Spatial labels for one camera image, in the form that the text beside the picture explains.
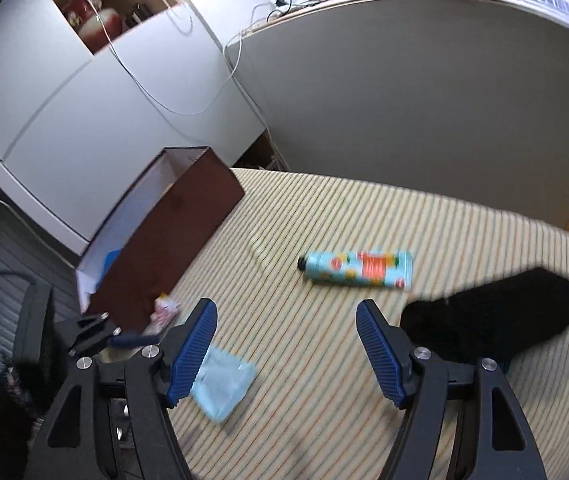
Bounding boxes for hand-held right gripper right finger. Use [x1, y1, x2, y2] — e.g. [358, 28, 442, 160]
[355, 299, 550, 480]

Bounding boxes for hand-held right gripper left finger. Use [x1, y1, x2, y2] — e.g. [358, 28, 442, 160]
[27, 297, 219, 480]

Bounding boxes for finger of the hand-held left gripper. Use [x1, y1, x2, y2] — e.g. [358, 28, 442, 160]
[75, 312, 111, 331]
[67, 326, 151, 357]

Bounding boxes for brown cardboard box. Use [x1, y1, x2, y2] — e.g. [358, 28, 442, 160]
[75, 146, 245, 333]

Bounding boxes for light blue packet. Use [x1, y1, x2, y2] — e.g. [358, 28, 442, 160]
[189, 345, 258, 425]

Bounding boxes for pink candy wrapper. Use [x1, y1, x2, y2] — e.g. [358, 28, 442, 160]
[147, 294, 181, 336]

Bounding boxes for colourful printed tube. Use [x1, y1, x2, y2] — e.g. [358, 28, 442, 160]
[298, 249, 414, 291]

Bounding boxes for black cloth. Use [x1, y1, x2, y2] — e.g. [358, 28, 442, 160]
[399, 266, 569, 363]

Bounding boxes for striped tablecloth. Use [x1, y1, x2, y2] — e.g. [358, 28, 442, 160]
[162, 167, 569, 480]

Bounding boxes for white cabinet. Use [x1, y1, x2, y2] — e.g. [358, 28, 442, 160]
[0, 0, 268, 256]

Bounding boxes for red pot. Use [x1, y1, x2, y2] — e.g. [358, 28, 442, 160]
[62, 0, 125, 53]

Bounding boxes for white cable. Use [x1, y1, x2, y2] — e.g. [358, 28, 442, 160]
[67, 0, 270, 136]

